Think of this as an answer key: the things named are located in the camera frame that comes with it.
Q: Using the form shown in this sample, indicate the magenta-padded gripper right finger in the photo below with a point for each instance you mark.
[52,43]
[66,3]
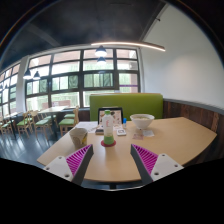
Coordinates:
[160,165]

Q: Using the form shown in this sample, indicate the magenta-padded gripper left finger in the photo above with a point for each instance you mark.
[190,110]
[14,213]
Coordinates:
[63,166]

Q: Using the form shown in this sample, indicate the green-capped clear drink bottle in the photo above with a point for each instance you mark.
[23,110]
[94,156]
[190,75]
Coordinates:
[108,128]

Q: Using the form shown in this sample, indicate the white paper napkin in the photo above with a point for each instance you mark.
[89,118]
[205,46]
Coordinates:
[148,133]

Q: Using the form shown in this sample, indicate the small red printed packet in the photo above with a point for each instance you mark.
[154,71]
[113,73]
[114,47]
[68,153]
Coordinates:
[137,136]

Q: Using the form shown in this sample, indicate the white paper sheets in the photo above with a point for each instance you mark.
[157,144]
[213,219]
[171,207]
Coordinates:
[86,126]

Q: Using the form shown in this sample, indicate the white ceramic soup bowl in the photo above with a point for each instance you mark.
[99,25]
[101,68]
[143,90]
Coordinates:
[142,122]

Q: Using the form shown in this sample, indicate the group of green-seated wooden chairs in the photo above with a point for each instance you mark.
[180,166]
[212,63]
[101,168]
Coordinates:
[41,122]

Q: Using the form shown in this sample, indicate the flat round red coaster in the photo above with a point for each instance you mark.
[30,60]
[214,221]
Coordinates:
[108,145]

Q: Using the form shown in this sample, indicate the small white card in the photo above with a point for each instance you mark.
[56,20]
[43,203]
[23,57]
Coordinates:
[121,132]

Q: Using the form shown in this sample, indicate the small blue-capped bottle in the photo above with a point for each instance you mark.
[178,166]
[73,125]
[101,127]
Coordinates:
[124,124]

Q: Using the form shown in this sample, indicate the light wooden dining table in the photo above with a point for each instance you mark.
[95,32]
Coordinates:
[51,109]

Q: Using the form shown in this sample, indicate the black-framed tablet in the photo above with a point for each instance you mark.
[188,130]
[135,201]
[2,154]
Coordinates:
[117,116]

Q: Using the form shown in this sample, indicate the green upholstered bench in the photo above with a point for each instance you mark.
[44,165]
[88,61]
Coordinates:
[133,103]

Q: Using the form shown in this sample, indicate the large black-framed window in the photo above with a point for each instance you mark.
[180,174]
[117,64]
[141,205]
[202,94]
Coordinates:
[66,83]

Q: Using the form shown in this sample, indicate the group of pendant lamps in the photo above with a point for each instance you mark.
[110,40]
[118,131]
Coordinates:
[100,52]

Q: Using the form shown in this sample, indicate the long curved linear ceiling light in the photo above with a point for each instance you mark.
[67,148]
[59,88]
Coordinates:
[133,44]

